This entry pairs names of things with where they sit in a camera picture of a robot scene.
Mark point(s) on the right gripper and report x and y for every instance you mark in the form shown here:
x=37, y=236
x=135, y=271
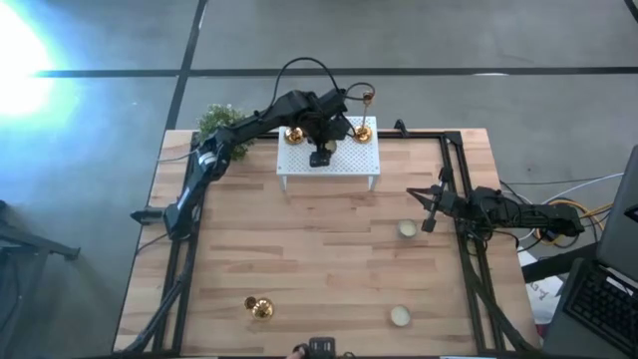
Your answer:
x=454, y=203

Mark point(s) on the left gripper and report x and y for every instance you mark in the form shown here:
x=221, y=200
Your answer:
x=324, y=127

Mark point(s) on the blue white patterned candle bowl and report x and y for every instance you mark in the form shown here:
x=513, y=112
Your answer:
x=407, y=229

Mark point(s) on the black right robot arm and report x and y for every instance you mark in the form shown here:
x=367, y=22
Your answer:
x=538, y=214

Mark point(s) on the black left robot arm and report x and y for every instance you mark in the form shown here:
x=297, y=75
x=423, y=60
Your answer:
x=244, y=124

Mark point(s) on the white perforated riser shelf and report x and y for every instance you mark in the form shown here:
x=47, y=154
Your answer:
x=354, y=159

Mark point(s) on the green plant in black pot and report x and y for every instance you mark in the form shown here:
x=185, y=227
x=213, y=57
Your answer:
x=219, y=117

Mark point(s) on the white paper sheet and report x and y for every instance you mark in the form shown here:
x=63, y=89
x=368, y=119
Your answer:
x=541, y=299

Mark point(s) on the grey laptop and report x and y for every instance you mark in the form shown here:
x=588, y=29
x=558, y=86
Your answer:
x=618, y=224

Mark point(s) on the person's hand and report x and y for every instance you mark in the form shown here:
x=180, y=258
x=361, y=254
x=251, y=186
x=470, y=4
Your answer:
x=296, y=354

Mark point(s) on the black stand leg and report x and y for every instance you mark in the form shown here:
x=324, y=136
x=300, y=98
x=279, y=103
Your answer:
x=45, y=245

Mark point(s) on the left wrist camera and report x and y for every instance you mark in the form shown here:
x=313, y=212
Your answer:
x=320, y=159

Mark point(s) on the black aluminium table frame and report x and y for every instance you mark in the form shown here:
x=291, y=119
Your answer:
x=423, y=134

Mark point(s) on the black table-level camera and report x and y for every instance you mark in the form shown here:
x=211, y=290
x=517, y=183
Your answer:
x=321, y=344

